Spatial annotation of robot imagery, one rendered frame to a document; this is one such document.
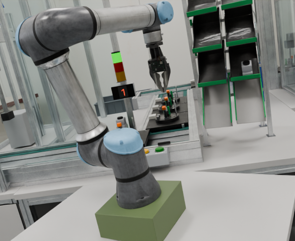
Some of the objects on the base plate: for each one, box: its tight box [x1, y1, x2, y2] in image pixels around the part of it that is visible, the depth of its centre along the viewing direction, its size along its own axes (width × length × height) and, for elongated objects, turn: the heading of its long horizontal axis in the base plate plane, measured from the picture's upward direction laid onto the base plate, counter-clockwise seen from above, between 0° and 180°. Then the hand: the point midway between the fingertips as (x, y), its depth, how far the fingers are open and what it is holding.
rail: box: [21, 139, 204, 186], centre depth 159 cm, size 6×89×11 cm, turn 120°
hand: (163, 89), depth 141 cm, fingers closed
